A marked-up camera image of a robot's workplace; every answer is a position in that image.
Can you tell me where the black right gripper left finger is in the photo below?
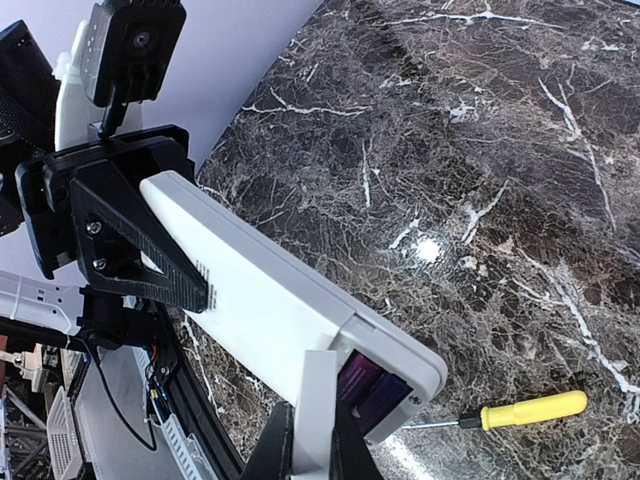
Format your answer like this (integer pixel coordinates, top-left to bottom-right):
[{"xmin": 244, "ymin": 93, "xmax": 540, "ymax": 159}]
[{"xmin": 241, "ymin": 401, "xmax": 294, "ymax": 480}]

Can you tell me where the purple battery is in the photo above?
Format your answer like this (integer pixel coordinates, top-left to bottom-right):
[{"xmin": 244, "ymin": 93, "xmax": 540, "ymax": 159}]
[
  {"xmin": 337, "ymin": 351, "xmax": 383, "ymax": 405},
  {"xmin": 351, "ymin": 373, "xmax": 412, "ymax": 435}
]

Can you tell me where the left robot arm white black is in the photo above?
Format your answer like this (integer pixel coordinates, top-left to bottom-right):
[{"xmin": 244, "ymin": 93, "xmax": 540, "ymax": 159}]
[{"xmin": 1, "ymin": 5, "xmax": 212, "ymax": 349}]

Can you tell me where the white remote control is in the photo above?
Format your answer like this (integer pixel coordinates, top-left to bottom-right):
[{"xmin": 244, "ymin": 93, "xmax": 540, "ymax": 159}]
[{"xmin": 140, "ymin": 171, "xmax": 448, "ymax": 443}]

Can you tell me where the yellow handled screwdriver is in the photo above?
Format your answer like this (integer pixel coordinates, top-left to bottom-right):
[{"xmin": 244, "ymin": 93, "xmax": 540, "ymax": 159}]
[{"xmin": 403, "ymin": 390, "xmax": 589, "ymax": 432}]

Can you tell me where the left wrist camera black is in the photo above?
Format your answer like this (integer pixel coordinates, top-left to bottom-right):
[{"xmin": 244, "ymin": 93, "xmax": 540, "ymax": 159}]
[{"xmin": 80, "ymin": 1, "xmax": 186, "ymax": 139}]

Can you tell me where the white battery cover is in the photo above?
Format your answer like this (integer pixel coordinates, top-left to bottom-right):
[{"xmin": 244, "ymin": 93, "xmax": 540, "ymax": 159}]
[{"xmin": 291, "ymin": 350, "xmax": 338, "ymax": 479}]

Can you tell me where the white slotted cable duct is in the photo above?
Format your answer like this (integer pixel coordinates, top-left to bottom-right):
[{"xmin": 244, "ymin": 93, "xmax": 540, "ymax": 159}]
[{"xmin": 125, "ymin": 347, "xmax": 217, "ymax": 479}]

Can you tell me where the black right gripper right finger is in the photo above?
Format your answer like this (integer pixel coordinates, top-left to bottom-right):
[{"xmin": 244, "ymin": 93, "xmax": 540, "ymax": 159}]
[{"xmin": 329, "ymin": 401, "xmax": 383, "ymax": 480}]

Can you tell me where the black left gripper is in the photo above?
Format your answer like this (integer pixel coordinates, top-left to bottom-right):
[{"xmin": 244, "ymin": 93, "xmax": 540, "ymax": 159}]
[{"xmin": 16, "ymin": 125, "xmax": 209, "ymax": 313}]

